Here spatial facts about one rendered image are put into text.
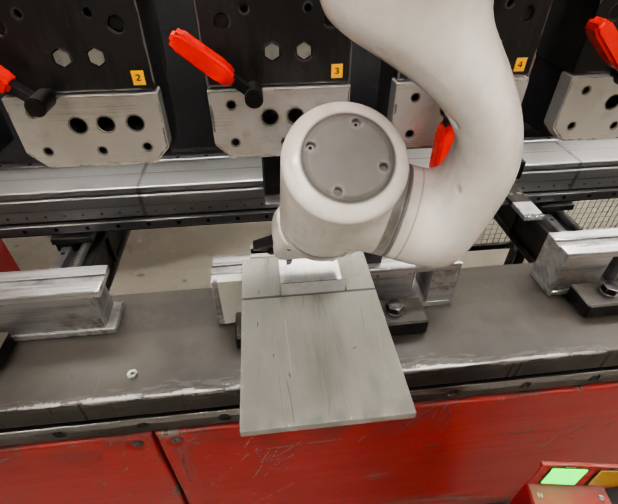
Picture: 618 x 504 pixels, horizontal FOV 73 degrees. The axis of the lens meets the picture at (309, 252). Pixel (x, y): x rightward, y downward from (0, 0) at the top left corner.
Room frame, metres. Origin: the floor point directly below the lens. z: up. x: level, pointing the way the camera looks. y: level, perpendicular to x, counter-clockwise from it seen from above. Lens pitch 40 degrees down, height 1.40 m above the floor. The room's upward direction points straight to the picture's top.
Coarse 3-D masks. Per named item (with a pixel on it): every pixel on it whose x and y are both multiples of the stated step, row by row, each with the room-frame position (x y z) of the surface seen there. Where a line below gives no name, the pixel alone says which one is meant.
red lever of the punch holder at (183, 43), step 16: (176, 32) 0.40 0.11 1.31; (176, 48) 0.40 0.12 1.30; (192, 48) 0.40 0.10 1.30; (208, 48) 0.41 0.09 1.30; (192, 64) 0.40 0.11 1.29; (208, 64) 0.40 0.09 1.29; (224, 64) 0.40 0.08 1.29; (224, 80) 0.40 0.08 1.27; (240, 80) 0.41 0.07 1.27; (256, 96) 0.40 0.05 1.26
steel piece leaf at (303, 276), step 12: (300, 264) 0.45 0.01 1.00; (312, 264) 0.45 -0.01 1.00; (324, 264) 0.45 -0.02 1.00; (336, 264) 0.45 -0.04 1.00; (288, 276) 0.42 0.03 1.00; (300, 276) 0.42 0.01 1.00; (312, 276) 0.42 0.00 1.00; (324, 276) 0.42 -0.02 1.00; (336, 276) 0.42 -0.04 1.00; (288, 288) 0.39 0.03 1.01; (300, 288) 0.39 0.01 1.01; (312, 288) 0.39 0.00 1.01; (324, 288) 0.39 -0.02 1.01; (336, 288) 0.40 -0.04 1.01
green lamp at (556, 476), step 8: (552, 472) 0.24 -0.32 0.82; (560, 472) 0.24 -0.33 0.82; (568, 472) 0.24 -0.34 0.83; (576, 472) 0.23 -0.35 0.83; (584, 472) 0.23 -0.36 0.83; (544, 480) 0.24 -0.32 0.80; (552, 480) 0.24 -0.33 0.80; (560, 480) 0.24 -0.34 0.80; (568, 480) 0.23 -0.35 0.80; (576, 480) 0.23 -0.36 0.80
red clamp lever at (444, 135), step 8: (448, 120) 0.43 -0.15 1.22; (440, 128) 0.44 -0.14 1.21; (448, 128) 0.43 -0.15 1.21; (440, 136) 0.43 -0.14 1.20; (448, 136) 0.43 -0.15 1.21; (440, 144) 0.43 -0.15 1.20; (448, 144) 0.43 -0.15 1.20; (432, 152) 0.44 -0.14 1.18; (440, 152) 0.43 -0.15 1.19; (432, 160) 0.44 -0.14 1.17; (440, 160) 0.43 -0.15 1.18
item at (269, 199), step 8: (264, 160) 0.47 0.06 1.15; (272, 160) 0.48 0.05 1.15; (264, 168) 0.47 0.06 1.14; (272, 168) 0.48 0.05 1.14; (264, 176) 0.47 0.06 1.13; (272, 176) 0.48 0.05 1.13; (264, 184) 0.47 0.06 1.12; (272, 184) 0.48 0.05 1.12; (264, 192) 0.47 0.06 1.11; (272, 192) 0.48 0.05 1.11; (272, 200) 0.48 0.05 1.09
